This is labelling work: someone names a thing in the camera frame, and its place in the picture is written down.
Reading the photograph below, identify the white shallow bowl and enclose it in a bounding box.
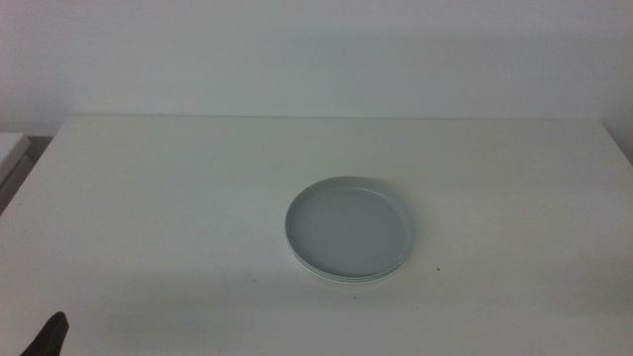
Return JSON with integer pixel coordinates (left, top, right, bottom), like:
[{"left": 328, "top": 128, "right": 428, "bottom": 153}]
[{"left": 288, "top": 246, "right": 411, "bottom": 286}]

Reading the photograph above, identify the green shallow bowl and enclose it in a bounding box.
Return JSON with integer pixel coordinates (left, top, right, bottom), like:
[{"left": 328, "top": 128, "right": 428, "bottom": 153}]
[{"left": 286, "top": 241, "right": 414, "bottom": 282}]

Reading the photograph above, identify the grey shallow bowl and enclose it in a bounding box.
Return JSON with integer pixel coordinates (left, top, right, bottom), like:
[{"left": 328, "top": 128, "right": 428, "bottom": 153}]
[{"left": 284, "top": 175, "right": 416, "bottom": 279}]

